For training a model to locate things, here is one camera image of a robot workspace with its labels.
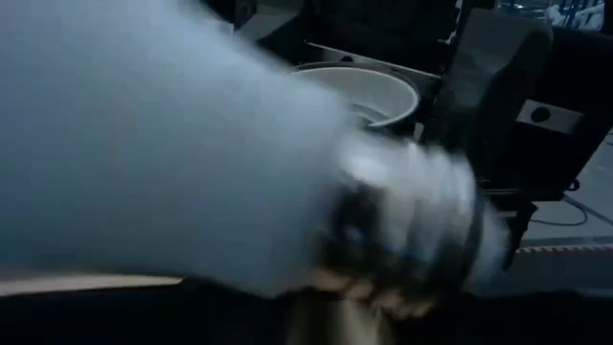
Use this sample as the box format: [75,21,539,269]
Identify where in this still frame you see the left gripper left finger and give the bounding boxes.
[0,281,294,345]

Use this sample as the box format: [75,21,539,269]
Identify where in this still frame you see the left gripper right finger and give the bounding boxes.
[324,184,613,345]

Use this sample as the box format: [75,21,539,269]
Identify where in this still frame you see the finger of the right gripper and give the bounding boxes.
[237,0,305,41]
[424,9,555,155]

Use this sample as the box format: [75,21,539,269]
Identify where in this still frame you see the brass lamp base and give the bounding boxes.
[290,60,422,129]

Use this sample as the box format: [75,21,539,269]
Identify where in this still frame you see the white lightbulb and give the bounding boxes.
[0,0,509,298]

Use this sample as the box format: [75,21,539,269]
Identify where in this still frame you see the black floor cable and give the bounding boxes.
[529,194,613,227]

